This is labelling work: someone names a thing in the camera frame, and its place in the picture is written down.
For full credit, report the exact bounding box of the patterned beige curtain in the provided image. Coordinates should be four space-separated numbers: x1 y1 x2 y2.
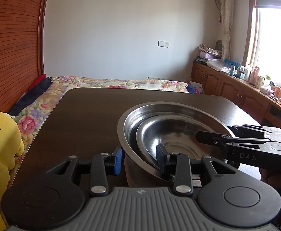
220 0 234 60

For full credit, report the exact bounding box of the small steel bowl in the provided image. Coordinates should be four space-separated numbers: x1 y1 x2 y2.
136 114 231 168

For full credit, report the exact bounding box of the white wall switch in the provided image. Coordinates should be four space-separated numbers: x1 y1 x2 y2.
158 41 169 48

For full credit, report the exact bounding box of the red cloth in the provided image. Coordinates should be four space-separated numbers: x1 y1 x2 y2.
29 74 46 90

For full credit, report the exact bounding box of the wooden framed window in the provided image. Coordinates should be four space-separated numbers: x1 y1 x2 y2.
245 0 281 86

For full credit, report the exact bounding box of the blue bottle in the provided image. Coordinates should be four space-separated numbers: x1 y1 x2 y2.
229 65 235 76

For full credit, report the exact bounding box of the large steel bowl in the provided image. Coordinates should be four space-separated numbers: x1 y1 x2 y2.
117 102 234 180

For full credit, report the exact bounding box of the floral bed quilt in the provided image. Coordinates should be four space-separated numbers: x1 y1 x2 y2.
10 74 190 154

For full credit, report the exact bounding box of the pink bottle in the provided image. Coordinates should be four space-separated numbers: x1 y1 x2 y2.
248 66 259 86

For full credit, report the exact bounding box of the white cardboard box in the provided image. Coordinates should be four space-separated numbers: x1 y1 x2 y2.
189 78 204 94

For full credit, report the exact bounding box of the wooden slatted wardrobe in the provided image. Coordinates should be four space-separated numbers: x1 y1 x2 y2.
0 0 46 112

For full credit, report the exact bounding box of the stack of papers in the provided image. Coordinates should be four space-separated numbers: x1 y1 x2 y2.
198 44 222 59

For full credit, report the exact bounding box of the wooden low cabinet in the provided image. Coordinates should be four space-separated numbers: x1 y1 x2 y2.
190 62 281 128

